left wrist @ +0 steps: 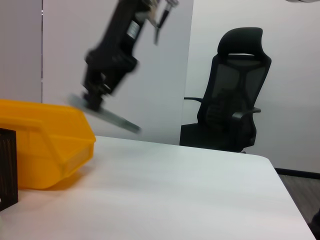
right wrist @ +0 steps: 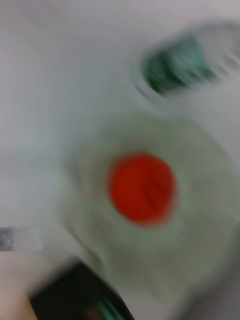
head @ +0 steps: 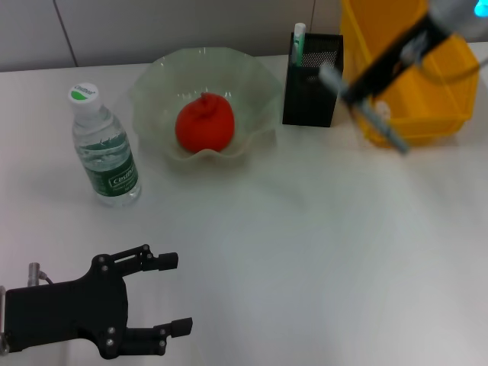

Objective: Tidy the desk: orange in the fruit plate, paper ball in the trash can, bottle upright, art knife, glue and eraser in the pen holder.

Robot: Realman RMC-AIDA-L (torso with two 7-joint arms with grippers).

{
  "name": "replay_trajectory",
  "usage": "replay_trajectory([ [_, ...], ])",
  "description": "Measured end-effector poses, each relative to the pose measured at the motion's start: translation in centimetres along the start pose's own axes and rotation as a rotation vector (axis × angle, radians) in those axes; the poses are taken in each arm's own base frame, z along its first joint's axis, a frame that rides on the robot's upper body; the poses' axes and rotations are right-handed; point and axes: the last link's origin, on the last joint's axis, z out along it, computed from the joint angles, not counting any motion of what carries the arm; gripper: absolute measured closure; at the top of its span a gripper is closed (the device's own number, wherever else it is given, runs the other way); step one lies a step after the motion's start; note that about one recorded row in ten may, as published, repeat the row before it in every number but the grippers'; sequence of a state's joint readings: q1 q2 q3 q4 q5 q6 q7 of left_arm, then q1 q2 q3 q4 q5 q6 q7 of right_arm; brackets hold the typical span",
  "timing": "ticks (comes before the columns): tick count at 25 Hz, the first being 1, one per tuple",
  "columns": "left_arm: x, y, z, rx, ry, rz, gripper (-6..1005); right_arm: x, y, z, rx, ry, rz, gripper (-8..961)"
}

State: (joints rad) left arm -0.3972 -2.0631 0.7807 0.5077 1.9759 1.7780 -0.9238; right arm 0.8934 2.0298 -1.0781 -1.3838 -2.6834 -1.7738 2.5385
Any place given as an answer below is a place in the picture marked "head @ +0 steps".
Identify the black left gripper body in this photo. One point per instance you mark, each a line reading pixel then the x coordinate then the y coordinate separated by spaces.
pixel 68 309

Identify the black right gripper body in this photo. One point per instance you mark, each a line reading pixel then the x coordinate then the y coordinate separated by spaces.
pixel 404 49

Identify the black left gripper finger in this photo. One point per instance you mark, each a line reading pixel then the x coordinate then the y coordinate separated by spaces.
pixel 167 261
pixel 181 327

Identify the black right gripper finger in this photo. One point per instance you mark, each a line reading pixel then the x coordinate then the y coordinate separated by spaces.
pixel 362 89

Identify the white paper ball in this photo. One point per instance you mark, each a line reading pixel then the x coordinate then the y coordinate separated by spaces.
pixel 385 108

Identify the grey marker pen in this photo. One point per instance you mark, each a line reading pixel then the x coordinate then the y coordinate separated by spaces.
pixel 381 122

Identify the green utility knife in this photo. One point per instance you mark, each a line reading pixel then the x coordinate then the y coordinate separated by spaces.
pixel 298 42

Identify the clear green-label water bottle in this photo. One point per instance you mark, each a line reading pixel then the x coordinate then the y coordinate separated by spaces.
pixel 106 152

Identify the red soft tomato toy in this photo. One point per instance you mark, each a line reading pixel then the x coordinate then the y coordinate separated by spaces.
pixel 206 122

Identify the white and silver right arm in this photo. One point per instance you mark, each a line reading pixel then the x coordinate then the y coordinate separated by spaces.
pixel 457 13

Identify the white and silver left arm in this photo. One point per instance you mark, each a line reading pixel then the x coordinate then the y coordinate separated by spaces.
pixel 2 320

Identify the black mesh pen holder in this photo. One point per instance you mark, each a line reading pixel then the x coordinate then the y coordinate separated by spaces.
pixel 305 103

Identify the green glass fruit plate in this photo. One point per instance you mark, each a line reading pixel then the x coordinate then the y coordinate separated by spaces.
pixel 160 84

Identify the silver left wrist socket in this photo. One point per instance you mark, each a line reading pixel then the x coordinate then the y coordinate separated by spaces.
pixel 34 272

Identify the yellow plastic bin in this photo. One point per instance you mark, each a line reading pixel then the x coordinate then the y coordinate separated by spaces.
pixel 438 95

